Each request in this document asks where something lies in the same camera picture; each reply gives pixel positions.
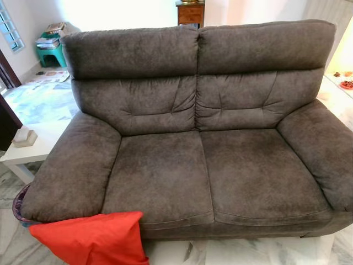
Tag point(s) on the teal plastic stool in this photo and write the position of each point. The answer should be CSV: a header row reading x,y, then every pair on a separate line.
x,y
51,55

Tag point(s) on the purple patterned basket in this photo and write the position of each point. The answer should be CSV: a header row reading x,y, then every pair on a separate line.
x,y
18,207

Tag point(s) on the pale curtain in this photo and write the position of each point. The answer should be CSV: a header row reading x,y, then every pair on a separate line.
x,y
331,14

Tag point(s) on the louvred glass window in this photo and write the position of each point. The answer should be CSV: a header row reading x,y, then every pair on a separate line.
x,y
10,27

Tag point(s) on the grey-brown suede two-seat sofa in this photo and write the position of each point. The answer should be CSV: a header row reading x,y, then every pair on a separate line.
x,y
182,165

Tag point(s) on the red pillow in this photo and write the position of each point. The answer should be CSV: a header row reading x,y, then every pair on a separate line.
x,y
94,240

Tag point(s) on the printed floor mat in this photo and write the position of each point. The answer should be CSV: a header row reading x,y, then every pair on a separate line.
x,y
51,77

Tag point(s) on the red bowl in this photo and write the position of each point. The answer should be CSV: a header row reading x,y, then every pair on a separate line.
x,y
347,85

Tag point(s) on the brown wooden cabinet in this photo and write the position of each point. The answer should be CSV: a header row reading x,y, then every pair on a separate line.
x,y
191,14

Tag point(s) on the beige tissue box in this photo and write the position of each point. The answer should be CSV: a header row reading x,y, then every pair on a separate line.
x,y
24,137

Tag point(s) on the stack of books and papers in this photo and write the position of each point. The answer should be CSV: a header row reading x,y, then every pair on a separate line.
x,y
51,34

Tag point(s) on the white side table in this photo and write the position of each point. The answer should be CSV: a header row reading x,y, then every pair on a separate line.
x,y
30,154

